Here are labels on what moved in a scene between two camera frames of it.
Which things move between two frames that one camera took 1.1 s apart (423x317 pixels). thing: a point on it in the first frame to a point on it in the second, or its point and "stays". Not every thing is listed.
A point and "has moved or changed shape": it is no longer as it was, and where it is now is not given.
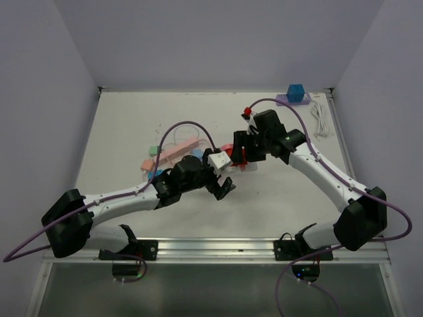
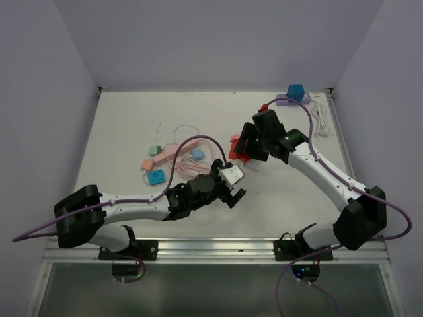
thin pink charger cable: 174,143 has moved or changed shape
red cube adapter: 244,163 has moved or changed shape
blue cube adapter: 295,93 stays
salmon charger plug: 147,164 stays
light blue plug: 197,152 stays
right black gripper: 240,140 stays
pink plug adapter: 225,146 has moved or changed shape
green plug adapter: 154,150 stays
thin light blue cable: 184,125 stays
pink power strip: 176,151 stays
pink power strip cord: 205,140 has moved or changed shape
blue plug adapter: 151,174 stays
